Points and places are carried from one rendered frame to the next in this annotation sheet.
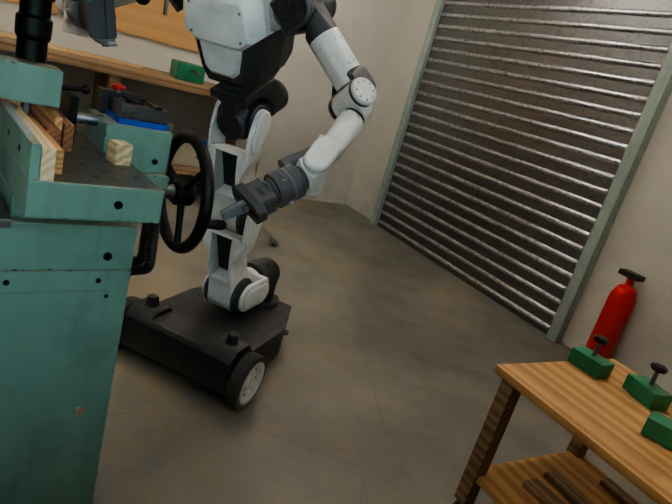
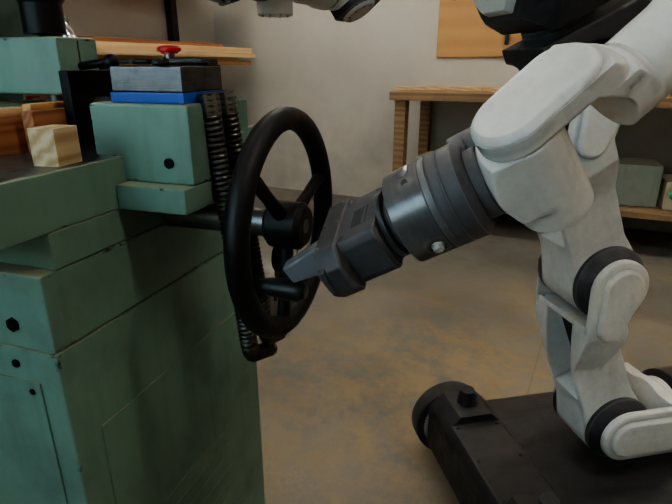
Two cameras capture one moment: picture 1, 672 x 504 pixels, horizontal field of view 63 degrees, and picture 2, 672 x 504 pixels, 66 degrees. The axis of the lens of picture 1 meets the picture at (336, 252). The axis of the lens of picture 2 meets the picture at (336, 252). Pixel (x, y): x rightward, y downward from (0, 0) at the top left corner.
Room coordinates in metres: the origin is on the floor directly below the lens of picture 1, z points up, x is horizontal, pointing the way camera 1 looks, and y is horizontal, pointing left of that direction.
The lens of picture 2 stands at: (1.00, -0.19, 1.00)
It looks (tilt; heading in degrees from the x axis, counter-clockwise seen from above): 20 degrees down; 61
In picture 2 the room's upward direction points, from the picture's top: straight up
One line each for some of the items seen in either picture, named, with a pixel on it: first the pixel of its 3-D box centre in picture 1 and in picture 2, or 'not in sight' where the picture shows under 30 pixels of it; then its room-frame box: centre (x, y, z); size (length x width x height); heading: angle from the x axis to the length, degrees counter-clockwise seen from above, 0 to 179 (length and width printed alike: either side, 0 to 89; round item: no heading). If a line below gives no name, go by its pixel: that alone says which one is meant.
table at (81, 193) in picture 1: (82, 156); (126, 167); (1.09, 0.56, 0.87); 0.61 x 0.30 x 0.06; 42
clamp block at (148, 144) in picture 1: (127, 141); (176, 136); (1.15, 0.49, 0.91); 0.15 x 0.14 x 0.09; 42
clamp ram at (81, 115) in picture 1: (83, 117); (113, 106); (1.09, 0.56, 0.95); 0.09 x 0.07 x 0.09; 42
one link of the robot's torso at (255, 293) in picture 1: (235, 287); (618, 408); (2.02, 0.35, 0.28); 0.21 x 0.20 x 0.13; 162
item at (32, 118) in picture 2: (58, 127); (82, 125); (1.05, 0.59, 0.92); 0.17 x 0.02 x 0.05; 42
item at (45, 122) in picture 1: (39, 126); (60, 127); (1.02, 0.61, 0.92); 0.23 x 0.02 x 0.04; 42
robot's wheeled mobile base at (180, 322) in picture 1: (226, 309); (598, 442); (1.99, 0.36, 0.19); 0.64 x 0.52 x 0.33; 162
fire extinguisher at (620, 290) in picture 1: (611, 322); not in sight; (2.94, -1.59, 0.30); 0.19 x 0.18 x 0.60; 125
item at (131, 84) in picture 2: (132, 107); (174, 76); (1.15, 0.49, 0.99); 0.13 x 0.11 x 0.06; 42
